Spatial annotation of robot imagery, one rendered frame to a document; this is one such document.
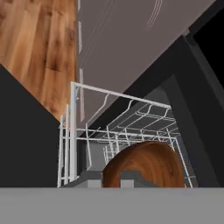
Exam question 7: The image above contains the brown wooden bowl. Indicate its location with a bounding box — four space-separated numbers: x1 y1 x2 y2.
101 141 186 188

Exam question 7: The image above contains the white wire dishwasher rack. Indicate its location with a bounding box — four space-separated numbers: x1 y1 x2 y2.
57 81 195 188

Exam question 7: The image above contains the grey dishwasher door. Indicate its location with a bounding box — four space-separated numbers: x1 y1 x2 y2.
75 0 217 130

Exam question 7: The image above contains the dark grey dishwasher body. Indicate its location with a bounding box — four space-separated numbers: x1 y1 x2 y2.
76 0 224 188

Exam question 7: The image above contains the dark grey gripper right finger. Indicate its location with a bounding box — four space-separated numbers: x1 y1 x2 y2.
119 171 161 188

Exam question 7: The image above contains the black cabinet panel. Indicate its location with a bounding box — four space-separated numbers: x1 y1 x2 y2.
0 64 61 188

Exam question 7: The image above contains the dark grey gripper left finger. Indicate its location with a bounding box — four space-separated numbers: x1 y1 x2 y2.
62 170 103 188

